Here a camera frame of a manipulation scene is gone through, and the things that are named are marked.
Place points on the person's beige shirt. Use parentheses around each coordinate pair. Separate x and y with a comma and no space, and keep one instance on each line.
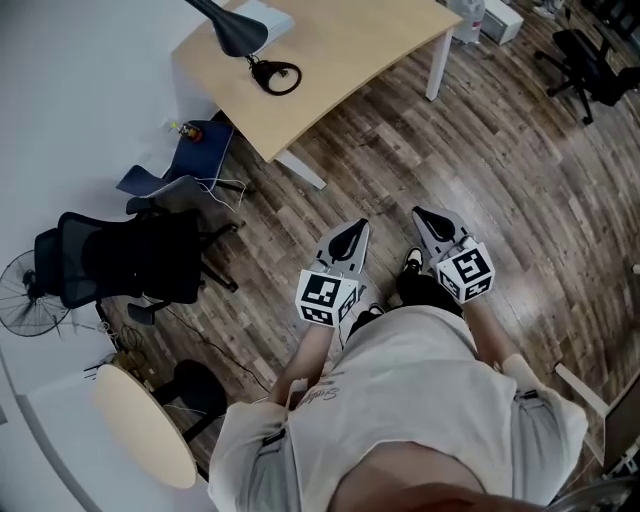
(410,390)

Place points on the person's left white black shoe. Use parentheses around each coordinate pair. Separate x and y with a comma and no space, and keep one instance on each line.
(376,308)

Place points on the black standing fan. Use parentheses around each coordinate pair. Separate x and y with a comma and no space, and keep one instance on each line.
(25,295)

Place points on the black round stool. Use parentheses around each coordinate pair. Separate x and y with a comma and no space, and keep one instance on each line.
(200,385)

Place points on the black mesh office chair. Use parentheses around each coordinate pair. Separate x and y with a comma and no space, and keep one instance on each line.
(140,260)

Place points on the person's white black shoe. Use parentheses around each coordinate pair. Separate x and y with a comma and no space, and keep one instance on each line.
(376,308)
(412,260)

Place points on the person's black trousers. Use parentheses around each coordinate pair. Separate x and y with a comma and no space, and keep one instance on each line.
(425,292)

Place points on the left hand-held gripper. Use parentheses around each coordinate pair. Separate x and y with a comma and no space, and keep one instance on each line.
(325,297)

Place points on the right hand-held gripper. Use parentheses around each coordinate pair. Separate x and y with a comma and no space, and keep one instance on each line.
(467,272)

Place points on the blue fabric chair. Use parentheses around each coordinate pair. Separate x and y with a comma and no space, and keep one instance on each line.
(205,145)

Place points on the light wooden desk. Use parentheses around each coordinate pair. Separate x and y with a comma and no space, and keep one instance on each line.
(350,60)

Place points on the black wheeled office chair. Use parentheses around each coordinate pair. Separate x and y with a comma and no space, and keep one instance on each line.
(590,65)

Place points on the round light wooden table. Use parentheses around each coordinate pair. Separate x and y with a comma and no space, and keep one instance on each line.
(145,425)

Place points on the person's right forearm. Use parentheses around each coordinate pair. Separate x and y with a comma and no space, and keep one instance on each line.
(487,335)

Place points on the clear plastic water jug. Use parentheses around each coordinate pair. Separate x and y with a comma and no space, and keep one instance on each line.
(467,22)

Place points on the small yellow orange object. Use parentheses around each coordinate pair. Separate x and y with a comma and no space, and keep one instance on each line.
(190,132)

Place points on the person's right white black shoe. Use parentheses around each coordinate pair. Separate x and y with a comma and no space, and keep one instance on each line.
(412,260)

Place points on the person's left forearm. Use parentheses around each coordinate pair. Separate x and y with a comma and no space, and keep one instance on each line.
(305,360)

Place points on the wooden table with white legs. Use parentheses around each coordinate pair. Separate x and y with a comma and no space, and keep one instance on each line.
(622,425)

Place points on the black desk lamp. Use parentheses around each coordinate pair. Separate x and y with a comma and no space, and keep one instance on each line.
(240,27)

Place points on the flat white box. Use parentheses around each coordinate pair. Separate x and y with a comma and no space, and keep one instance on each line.
(277,17)

